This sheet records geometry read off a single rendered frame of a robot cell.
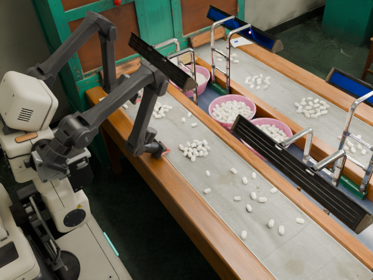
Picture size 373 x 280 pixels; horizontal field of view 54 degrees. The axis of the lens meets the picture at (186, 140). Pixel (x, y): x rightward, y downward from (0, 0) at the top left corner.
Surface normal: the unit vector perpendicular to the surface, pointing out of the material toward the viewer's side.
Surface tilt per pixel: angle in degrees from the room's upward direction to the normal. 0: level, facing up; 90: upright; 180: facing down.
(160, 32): 90
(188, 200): 0
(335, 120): 0
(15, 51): 90
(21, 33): 90
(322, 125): 0
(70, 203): 90
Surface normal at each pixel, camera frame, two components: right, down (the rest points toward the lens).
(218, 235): -0.07, -0.74
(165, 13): 0.55, 0.53
